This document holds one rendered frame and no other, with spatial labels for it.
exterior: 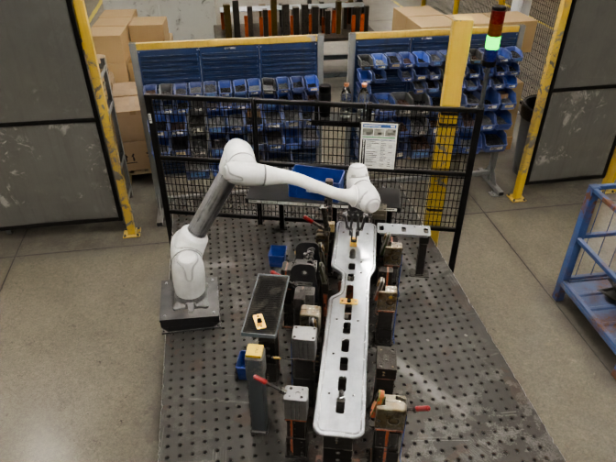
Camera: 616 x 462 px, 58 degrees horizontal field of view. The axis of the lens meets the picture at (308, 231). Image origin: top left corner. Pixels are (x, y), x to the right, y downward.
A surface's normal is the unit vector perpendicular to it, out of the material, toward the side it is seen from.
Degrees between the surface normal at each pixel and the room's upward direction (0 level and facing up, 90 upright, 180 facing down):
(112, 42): 90
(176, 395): 0
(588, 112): 92
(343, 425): 0
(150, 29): 90
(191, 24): 90
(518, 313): 0
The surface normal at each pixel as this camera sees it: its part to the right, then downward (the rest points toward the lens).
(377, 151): -0.11, 0.57
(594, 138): 0.12, 0.58
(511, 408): 0.00, -0.82
